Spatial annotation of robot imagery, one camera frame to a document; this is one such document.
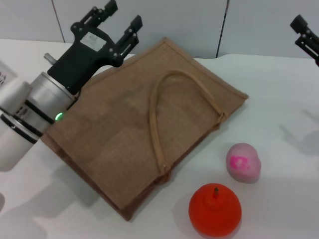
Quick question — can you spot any brown burlap tote bag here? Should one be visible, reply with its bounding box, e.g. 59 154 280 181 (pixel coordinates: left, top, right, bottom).
41 37 249 222

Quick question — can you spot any left wrist silver vented box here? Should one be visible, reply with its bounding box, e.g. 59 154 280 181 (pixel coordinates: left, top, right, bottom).
0 61 18 87

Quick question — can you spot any pink steamed bun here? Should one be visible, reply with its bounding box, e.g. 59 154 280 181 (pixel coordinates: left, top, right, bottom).
226 142 262 184

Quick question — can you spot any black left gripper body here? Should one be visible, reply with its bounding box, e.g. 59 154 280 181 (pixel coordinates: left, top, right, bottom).
47 24 123 95

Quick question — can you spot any red orange persimmon toy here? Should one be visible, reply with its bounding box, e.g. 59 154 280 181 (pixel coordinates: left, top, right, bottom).
188 183 242 237

